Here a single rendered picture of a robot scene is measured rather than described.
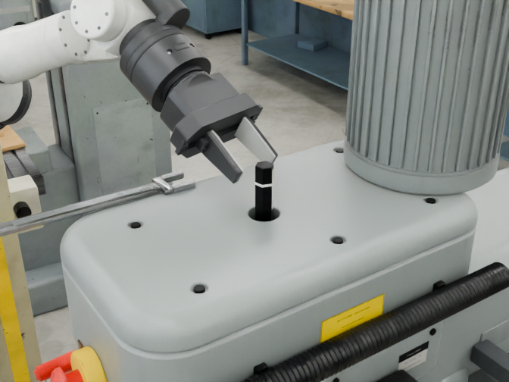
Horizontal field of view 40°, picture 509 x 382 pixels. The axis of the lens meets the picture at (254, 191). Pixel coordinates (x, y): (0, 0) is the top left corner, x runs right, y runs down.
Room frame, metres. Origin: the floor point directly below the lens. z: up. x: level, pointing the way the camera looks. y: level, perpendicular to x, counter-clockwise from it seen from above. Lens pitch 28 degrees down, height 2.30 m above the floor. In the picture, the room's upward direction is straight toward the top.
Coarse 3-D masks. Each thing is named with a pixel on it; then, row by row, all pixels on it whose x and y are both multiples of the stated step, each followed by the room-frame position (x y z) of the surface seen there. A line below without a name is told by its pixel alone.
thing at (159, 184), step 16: (160, 176) 0.78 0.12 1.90; (176, 176) 0.79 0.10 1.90; (128, 192) 0.74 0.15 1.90; (144, 192) 0.74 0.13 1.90; (160, 192) 0.75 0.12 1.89; (176, 192) 0.75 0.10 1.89; (64, 208) 0.70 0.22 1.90; (80, 208) 0.70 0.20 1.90; (96, 208) 0.71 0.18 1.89; (0, 224) 0.67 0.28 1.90; (16, 224) 0.66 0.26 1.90; (32, 224) 0.67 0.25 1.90
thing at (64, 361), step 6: (66, 354) 0.66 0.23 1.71; (54, 360) 0.65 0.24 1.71; (60, 360) 0.65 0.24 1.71; (66, 360) 0.66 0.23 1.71; (36, 366) 0.65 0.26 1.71; (42, 366) 0.64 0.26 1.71; (48, 366) 0.65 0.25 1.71; (54, 366) 0.65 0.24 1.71; (60, 366) 0.65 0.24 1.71; (66, 366) 0.65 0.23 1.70; (36, 372) 0.64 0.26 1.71; (42, 372) 0.64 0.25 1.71; (48, 372) 0.64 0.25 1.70; (66, 372) 0.65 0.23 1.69; (36, 378) 0.64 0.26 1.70; (42, 378) 0.63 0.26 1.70; (48, 378) 0.64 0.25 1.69
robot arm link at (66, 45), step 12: (48, 24) 0.88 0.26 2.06; (60, 24) 0.87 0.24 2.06; (48, 36) 0.87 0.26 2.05; (60, 36) 0.86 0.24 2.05; (72, 36) 0.88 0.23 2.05; (48, 48) 0.87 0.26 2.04; (60, 48) 0.86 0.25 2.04; (72, 48) 0.87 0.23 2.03; (84, 48) 0.89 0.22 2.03; (96, 48) 0.90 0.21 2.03; (60, 60) 0.87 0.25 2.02; (72, 60) 0.87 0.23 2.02; (84, 60) 0.88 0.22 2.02; (96, 60) 0.89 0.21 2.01; (108, 60) 0.90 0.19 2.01
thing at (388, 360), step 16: (416, 336) 0.69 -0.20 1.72; (432, 336) 0.71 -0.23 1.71; (384, 352) 0.66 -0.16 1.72; (400, 352) 0.67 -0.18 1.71; (416, 352) 0.69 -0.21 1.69; (432, 352) 0.71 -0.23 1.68; (352, 368) 0.63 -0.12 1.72; (368, 368) 0.64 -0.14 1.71; (384, 368) 0.66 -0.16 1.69; (400, 368) 0.67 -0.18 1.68; (416, 368) 0.69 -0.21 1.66; (432, 368) 0.71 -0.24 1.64
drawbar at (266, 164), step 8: (256, 168) 0.70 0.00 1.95; (264, 168) 0.70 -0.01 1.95; (272, 168) 0.70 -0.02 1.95; (256, 176) 0.70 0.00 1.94; (264, 176) 0.69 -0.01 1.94; (264, 184) 0.69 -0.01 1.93; (256, 192) 0.70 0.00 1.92; (264, 192) 0.69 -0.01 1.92; (256, 200) 0.70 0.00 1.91; (264, 200) 0.69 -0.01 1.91; (256, 208) 0.70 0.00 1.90; (264, 208) 0.69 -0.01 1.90; (272, 208) 0.70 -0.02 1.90; (256, 216) 0.70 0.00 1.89; (264, 216) 0.69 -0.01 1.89; (272, 216) 0.70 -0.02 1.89
